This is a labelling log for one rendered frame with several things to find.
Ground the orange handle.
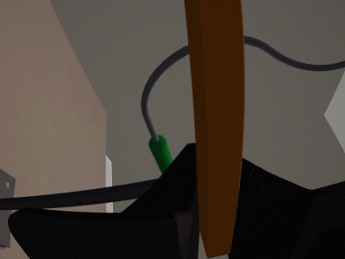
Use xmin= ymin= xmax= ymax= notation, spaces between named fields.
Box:
xmin=184 ymin=0 xmax=246 ymax=259

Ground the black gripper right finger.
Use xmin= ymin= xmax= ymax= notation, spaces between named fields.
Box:
xmin=228 ymin=158 xmax=345 ymax=259

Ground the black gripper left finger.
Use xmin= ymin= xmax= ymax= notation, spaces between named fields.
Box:
xmin=8 ymin=143 xmax=200 ymax=259

